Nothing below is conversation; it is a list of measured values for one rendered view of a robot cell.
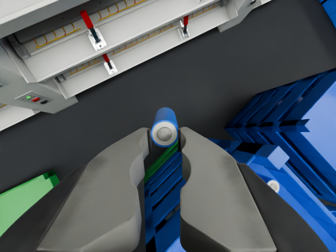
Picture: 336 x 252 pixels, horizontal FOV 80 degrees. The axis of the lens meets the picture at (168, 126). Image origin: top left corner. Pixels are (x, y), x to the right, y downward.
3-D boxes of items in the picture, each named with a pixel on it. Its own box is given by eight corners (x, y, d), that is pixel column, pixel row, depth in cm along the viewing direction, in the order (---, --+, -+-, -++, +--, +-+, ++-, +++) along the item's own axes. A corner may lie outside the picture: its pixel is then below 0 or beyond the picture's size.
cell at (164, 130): (175, 106, 19) (179, 119, 12) (175, 126, 19) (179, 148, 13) (155, 107, 19) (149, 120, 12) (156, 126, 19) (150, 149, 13)
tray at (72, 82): (223, 23, 75) (246, 12, 62) (71, 96, 68) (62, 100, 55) (204, -38, 69) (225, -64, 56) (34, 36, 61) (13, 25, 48)
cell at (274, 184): (253, 175, 29) (284, 187, 23) (245, 184, 29) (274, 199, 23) (245, 166, 29) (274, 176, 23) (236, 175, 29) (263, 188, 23)
